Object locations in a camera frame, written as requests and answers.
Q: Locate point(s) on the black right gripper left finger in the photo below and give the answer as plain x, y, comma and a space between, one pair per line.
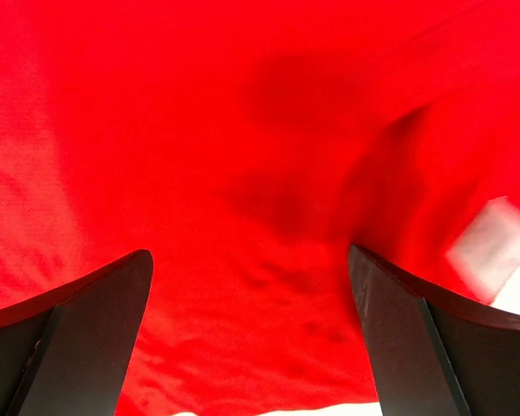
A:
67, 350

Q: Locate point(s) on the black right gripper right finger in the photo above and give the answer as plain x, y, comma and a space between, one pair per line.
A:
432, 351

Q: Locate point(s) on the red t-shirt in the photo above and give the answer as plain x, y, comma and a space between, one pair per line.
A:
248, 145

